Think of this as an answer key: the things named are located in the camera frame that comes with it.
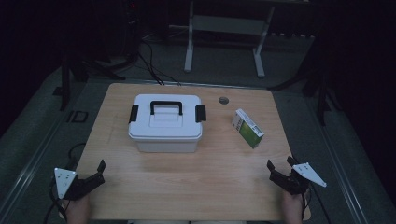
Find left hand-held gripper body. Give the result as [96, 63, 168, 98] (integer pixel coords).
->
[53, 167, 94, 201]

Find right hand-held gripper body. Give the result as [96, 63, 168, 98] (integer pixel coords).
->
[269, 161, 328, 196]

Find green and white medicine box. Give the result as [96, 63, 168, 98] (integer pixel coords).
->
[231, 108, 265, 149]

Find white plastic storage box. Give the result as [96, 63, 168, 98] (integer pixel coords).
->
[131, 135, 202, 154]

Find white storage box lid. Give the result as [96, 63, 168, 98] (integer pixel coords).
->
[128, 93, 207, 142]

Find person's right hand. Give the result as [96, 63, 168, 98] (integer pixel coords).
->
[281, 189, 311, 224]

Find person's left hand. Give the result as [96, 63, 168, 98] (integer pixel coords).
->
[60, 195, 92, 224]

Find black metal stand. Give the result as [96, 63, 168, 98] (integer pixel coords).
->
[52, 52, 126, 112]
[270, 60, 342, 127]

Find person's pale clothing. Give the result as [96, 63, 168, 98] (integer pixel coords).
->
[126, 219, 248, 224]

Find left hand-held gripper cable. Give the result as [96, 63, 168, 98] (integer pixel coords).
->
[42, 142, 87, 224]

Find hand-held gripper cable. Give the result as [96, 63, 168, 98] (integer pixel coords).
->
[299, 183, 332, 224]
[42, 142, 87, 224]

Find right hand-held gripper cable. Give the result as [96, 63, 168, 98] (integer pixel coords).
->
[299, 183, 332, 224]

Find black floor cables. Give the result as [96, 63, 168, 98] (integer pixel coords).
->
[136, 38, 182, 87]

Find white metal stand frame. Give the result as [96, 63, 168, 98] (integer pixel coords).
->
[183, 0, 276, 79]

